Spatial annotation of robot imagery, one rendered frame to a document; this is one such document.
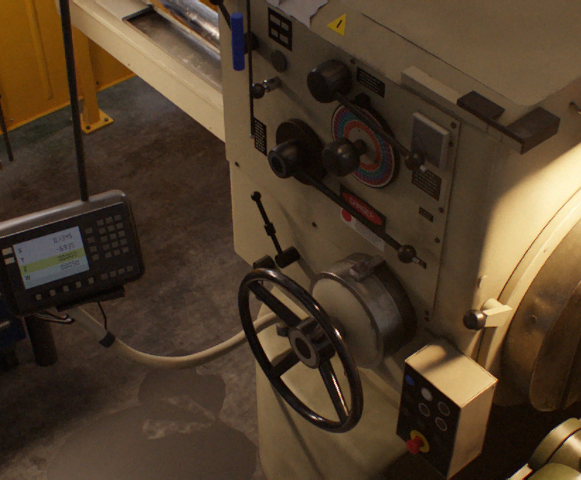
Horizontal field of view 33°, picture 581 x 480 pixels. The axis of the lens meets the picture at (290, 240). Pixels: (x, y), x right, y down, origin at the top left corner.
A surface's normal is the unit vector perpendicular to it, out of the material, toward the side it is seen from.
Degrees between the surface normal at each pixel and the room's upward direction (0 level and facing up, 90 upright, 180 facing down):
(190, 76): 0
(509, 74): 0
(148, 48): 0
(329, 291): 63
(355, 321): 69
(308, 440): 90
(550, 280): 51
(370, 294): 23
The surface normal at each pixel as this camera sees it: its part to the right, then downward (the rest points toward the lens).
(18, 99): 0.65, 0.52
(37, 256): 0.40, 0.34
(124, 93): 0.00, -0.73
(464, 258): -0.77, 0.44
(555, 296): -0.62, -0.07
